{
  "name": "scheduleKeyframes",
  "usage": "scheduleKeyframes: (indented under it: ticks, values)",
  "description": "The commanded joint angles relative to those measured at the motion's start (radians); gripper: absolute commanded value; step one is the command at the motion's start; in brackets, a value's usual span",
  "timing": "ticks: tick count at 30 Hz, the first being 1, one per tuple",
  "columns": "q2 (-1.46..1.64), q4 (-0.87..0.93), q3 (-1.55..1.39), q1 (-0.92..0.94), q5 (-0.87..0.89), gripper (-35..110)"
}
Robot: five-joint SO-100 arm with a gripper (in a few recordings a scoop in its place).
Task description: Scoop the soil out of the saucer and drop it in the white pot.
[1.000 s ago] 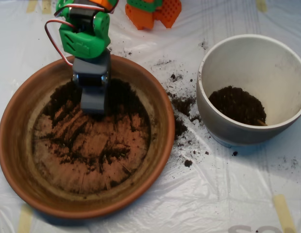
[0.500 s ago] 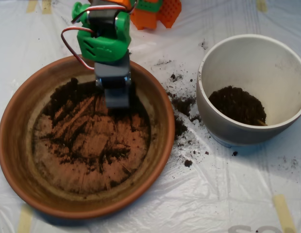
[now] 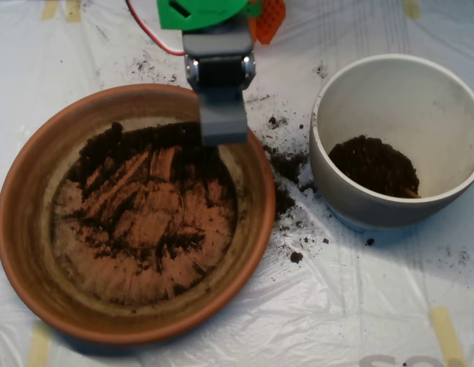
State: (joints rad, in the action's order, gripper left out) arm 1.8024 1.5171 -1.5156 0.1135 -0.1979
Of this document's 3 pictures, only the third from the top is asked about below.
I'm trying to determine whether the terracotta saucer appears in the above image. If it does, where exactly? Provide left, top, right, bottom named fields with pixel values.
left=0, top=83, right=277, bottom=347

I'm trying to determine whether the clear plastic sheet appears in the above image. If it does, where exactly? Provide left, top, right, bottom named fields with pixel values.
left=0, top=0, right=474, bottom=367

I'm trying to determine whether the dark soil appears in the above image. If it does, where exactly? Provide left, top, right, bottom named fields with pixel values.
left=63, top=122, right=230, bottom=274
left=327, top=134, right=421, bottom=199

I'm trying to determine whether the spilled soil pile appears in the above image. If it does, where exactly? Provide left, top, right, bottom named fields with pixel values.
left=261, top=143, right=318, bottom=222

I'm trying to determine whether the white ceramic pot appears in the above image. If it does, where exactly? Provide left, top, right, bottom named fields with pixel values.
left=308, top=53, right=474, bottom=232

